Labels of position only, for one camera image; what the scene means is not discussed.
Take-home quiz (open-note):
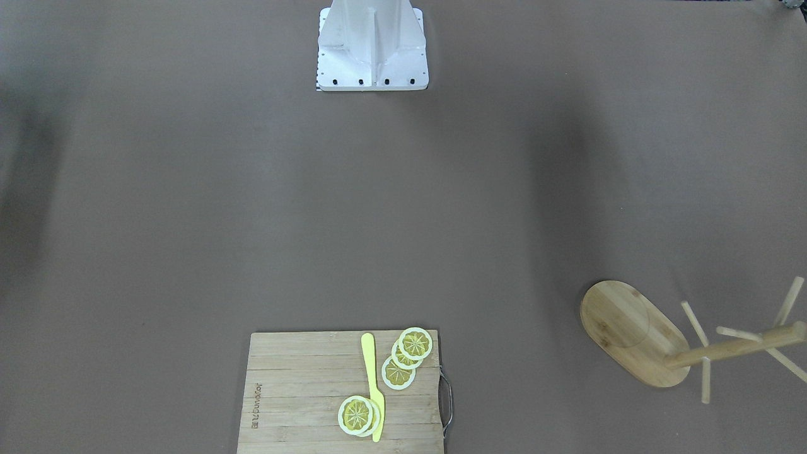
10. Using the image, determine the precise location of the lemon slice under knife slice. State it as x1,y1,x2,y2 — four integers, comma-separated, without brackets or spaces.
357,399,383,438

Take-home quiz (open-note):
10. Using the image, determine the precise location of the lemon slice on knife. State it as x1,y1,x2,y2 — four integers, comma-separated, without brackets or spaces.
337,395,372,436

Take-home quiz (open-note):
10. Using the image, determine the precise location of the bamboo cutting board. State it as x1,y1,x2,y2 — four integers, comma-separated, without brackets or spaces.
237,329,453,453

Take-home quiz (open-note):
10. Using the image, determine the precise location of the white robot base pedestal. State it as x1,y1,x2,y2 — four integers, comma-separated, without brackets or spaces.
315,1,429,91

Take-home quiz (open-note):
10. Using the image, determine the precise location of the yellow plastic knife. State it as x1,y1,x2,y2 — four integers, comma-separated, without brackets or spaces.
361,332,386,443

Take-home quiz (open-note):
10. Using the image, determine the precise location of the lemon slice middle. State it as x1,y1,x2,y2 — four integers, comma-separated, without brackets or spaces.
391,341,424,370

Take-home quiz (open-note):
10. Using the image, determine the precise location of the wooden cup storage rack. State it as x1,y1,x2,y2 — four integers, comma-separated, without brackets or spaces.
579,276,805,404

